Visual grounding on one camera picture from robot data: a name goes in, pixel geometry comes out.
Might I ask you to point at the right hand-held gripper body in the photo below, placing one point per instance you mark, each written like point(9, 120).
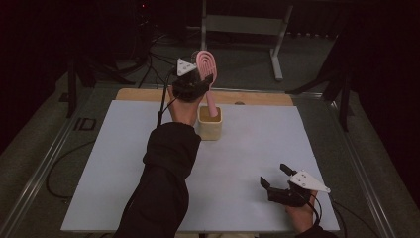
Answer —
point(290, 197)

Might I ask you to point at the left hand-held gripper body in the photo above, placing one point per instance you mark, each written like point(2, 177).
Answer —
point(186, 87)

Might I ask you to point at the pink hairbrush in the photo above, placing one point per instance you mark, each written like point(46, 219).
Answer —
point(206, 64)

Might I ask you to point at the yellow square cup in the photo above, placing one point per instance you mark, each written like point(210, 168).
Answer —
point(209, 130)

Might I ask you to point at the person's right hand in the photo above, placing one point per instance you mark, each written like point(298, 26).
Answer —
point(302, 216)

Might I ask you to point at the person's left hand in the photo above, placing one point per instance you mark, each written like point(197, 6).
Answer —
point(185, 112)

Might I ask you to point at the white table sheet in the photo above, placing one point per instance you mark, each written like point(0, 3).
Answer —
point(247, 158)

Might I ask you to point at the white metal stand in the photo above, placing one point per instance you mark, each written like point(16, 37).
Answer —
point(242, 24)

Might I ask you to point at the dark tripod stand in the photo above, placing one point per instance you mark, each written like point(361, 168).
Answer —
point(72, 86)
point(343, 99)

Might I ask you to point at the aluminium frame rail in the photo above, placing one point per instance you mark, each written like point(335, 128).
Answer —
point(363, 178)
point(39, 172)

